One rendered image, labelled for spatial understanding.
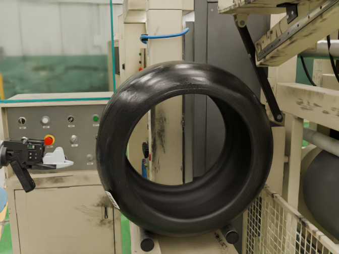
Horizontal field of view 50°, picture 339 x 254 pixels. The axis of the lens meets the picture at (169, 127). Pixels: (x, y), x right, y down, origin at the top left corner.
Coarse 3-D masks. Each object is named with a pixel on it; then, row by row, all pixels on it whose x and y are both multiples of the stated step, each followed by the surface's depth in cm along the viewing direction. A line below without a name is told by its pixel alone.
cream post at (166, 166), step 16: (160, 0) 136; (176, 0) 137; (160, 16) 137; (176, 16) 138; (160, 32) 138; (176, 32) 139; (160, 48) 139; (176, 48) 140; (176, 96) 144; (160, 112) 145; (176, 112) 146; (160, 128) 146; (176, 128) 147; (160, 144) 147; (176, 144) 148; (160, 160) 149; (176, 160) 150; (160, 176) 150; (176, 176) 151
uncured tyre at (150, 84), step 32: (160, 64) 118; (192, 64) 110; (128, 96) 106; (160, 96) 105; (224, 96) 108; (256, 96) 114; (128, 128) 106; (256, 128) 112; (96, 160) 112; (128, 160) 138; (224, 160) 142; (256, 160) 114; (128, 192) 110; (160, 192) 141; (192, 192) 143; (224, 192) 138; (256, 192) 117; (160, 224) 114; (192, 224) 115; (224, 224) 120
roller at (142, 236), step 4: (140, 228) 123; (140, 232) 120; (144, 232) 119; (148, 232) 119; (140, 236) 118; (144, 236) 116; (148, 236) 116; (152, 236) 119; (140, 240) 116; (144, 240) 115; (148, 240) 114; (152, 240) 115; (140, 244) 115; (144, 244) 115; (148, 244) 115; (152, 244) 115; (144, 248) 115; (148, 248) 115; (152, 248) 116
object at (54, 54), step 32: (0, 0) 162; (32, 0) 164; (64, 0) 166; (96, 0) 168; (0, 32) 165; (32, 32) 167; (64, 32) 169; (96, 32) 171; (0, 64) 168; (32, 64) 170; (64, 64) 172; (96, 64) 174; (0, 96) 170; (32, 96) 173; (64, 96) 175; (96, 96) 177
